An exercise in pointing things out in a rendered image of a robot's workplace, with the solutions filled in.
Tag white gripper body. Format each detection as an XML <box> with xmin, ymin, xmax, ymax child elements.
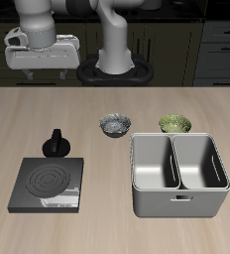
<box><xmin>4</xmin><ymin>34</ymin><xmax>82</xmax><ymax>71</ymax></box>

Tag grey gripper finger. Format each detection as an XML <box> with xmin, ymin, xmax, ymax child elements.
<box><xmin>58</xmin><ymin>68</ymin><xmax>68</xmax><ymax>81</ymax></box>
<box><xmin>22</xmin><ymin>68</ymin><xmax>35</xmax><ymax>81</ymax></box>

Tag round black stove knob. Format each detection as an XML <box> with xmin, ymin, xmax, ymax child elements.
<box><xmin>42</xmin><ymin>128</ymin><xmax>71</xmax><ymax>159</ymax></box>

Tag dark grey stove plate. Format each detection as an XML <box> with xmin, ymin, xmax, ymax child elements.
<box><xmin>7</xmin><ymin>157</ymin><xmax>85</xmax><ymax>214</ymax></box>

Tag grey fluted bowl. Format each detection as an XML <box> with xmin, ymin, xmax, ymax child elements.
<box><xmin>98</xmin><ymin>113</ymin><xmax>133</xmax><ymax>139</ymax></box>

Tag dark kitchen cupboards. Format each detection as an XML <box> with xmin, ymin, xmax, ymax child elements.
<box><xmin>0</xmin><ymin>0</ymin><xmax>230</xmax><ymax>88</ymax></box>

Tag green fluted bowl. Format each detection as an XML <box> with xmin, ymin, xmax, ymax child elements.
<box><xmin>158</xmin><ymin>114</ymin><xmax>193</xmax><ymax>135</ymax></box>

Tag white two-bin basket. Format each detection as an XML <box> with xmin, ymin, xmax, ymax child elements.
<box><xmin>129</xmin><ymin>132</ymin><xmax>230</xmax><ymax>219</ymax></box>

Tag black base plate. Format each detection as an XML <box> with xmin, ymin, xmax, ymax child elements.
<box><xmin>76</xmin><ymin>53</ymin><xmax>155</xmax><ymax>86</ymax></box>

